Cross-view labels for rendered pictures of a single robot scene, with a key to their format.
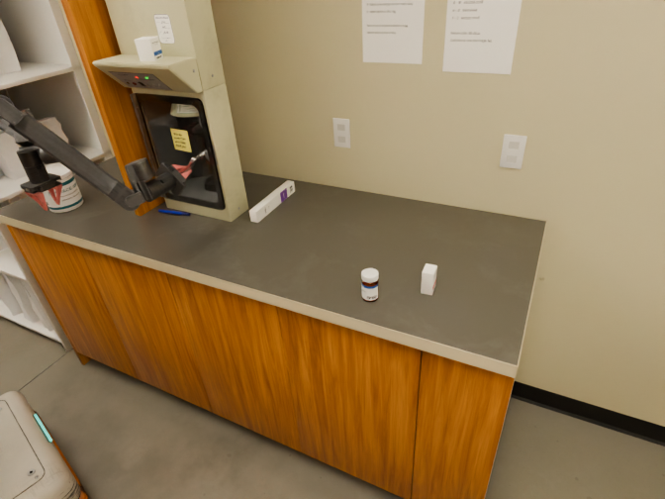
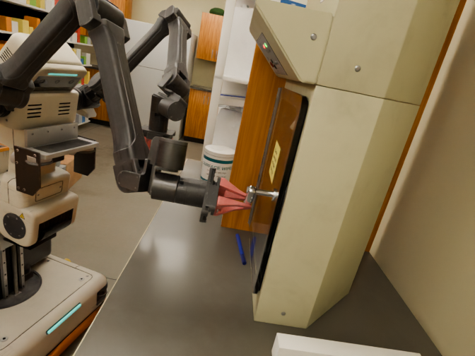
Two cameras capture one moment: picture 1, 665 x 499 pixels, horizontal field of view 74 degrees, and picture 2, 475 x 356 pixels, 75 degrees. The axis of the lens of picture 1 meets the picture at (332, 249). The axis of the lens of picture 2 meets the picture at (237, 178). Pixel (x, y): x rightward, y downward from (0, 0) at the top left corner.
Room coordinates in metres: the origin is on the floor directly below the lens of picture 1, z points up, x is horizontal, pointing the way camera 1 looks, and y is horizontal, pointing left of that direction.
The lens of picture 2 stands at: (1.09, -0.01, 1.41)
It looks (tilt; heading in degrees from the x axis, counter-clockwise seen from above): 19 degrees down; 58
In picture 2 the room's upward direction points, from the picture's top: 11 degrees clockwise
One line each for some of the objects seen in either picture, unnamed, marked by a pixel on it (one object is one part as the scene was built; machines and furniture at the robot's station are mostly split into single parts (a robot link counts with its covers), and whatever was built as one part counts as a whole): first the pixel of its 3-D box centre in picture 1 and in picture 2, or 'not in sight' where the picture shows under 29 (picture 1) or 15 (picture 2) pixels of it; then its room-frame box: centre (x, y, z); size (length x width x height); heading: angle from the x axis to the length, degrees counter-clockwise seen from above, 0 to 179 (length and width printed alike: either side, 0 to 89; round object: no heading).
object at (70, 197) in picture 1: (59, 189); (218, 165); (1.68, 1.08, 1.02); 0.13 x 0.13 x 0.15
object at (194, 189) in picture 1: (180, 153); (269, 180); (1.51, 0.51, 1.19); 0.30 x 0.01 x 0.40; 61
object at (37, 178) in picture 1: (38, 174); (158, 123); (1.37, 0.93, 1.20); 0.10 x 0.07 x 0.07; 151
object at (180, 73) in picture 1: (147, 76); (276, 49); (1.46, 0.53, 1.46); 0.32 x 0.12 x 0.10; 61
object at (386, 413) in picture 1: (263, 312); not in sight; (1.49, 0.32, 0.45); 2.05 x 0.67 x 0.90; 61
